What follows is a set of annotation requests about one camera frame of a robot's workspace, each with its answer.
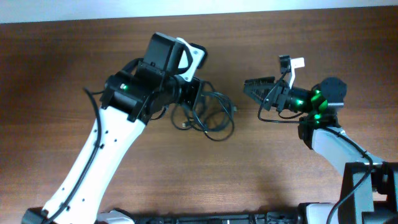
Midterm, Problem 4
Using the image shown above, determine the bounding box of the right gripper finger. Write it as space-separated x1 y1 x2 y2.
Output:
244 77 275 89
243 86 272 108

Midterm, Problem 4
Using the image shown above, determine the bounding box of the thick black usb cable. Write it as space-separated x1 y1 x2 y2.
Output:
191 80 238 142

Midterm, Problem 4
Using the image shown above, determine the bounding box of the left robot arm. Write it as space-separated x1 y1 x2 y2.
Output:
22 32 207 224

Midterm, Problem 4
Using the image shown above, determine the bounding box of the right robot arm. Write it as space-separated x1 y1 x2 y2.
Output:
244 77 397 223

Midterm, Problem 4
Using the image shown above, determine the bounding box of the left camera cable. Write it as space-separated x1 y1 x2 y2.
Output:
40 39 190 224

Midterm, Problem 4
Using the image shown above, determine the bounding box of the camera cable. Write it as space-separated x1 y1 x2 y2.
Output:
257 68 374 224
40 39 190 224

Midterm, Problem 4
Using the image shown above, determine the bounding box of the right camera cable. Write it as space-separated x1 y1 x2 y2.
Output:
257 68 374 224

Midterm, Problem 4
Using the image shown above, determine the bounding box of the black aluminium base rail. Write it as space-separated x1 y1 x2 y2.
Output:
99 207 312 224

